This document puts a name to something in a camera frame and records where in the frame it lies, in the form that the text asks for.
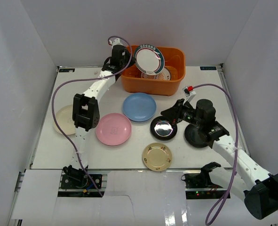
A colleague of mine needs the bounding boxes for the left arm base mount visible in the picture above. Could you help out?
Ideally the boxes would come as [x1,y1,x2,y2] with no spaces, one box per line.
[60,166,95,189]

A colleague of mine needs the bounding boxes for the blue plastic plate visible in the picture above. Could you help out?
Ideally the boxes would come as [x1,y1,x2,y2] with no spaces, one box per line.
[122,93,157,122]

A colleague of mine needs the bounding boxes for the glossy black plate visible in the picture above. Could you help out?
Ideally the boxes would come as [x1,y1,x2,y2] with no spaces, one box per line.
[150,116,177,141]

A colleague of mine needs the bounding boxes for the white plate orange sunburst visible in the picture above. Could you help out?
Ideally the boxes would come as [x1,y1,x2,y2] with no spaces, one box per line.
[141,67,172,81]

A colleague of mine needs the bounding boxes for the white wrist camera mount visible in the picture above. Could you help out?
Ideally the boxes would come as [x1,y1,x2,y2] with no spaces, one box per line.
[183,86,196,105]

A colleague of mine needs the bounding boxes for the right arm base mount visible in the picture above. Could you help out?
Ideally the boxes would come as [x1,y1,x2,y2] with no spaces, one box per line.
[181,162,221,188]

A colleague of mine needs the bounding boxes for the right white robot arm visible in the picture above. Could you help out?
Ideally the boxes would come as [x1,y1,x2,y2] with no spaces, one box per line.
[161,99,278,220]

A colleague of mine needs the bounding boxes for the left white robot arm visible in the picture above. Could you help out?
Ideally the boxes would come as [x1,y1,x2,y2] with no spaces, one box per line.
[71,44,133,169]

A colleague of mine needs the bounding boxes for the blue corner label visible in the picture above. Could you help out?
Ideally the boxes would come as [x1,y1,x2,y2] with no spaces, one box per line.
[58,68,75,73]

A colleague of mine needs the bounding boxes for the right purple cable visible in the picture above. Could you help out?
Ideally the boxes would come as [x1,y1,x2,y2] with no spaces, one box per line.
[192,83,238,226]

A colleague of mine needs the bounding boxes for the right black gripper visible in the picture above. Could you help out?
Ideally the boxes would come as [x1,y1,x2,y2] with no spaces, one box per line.
[161,99,203,129]

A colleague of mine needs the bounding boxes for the white plate dark green rim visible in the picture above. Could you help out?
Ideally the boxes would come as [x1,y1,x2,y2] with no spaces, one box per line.
[134,44,165,76]

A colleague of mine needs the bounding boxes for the cream bear plate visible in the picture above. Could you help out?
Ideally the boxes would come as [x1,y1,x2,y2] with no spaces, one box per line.
[56,105,76,136]

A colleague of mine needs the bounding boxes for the orange plastic bin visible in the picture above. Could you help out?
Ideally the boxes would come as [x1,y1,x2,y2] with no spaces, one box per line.
[121,47,186,96]

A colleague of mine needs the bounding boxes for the beige floral plate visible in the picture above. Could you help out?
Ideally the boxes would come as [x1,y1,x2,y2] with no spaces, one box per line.
[142,143,173,172]

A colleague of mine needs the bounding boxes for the pink plastic plate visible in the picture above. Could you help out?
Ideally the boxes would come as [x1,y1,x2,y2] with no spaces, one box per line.
[95,113,132,146]

